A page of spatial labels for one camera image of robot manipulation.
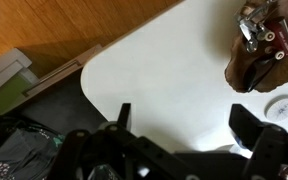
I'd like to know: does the floral dark cushion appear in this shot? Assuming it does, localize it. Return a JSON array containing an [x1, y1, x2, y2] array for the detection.
[[0, 115, 65, 180]]

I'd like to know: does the red toy car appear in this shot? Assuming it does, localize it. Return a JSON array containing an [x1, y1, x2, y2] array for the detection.
[[256, 16, 288, 60]]

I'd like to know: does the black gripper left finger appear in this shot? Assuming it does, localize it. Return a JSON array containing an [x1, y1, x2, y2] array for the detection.
[[117, 103, 131, 130]]

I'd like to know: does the brown wooden bowl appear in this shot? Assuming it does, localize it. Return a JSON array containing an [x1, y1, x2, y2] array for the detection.
[[225, 0, 288, 93]]

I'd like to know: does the white round coaster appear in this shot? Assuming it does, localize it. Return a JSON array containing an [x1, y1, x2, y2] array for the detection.
[[265, 95, 288, 122]]

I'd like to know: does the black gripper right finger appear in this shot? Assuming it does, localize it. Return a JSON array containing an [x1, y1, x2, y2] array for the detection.
[[228, 104, 274, 150]]

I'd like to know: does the white green cabinet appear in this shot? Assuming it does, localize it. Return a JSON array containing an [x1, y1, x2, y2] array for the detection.
[[0, 48, 38, 114]]

